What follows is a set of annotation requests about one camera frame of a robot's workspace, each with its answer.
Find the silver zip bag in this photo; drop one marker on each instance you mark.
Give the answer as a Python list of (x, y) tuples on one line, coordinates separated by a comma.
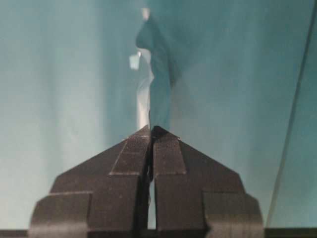
[(155, 49)]

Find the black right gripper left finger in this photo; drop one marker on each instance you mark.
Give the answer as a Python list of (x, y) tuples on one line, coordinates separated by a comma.
[(105, 196)]

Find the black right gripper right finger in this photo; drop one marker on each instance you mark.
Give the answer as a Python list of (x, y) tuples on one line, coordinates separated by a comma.
[(198, 197)]

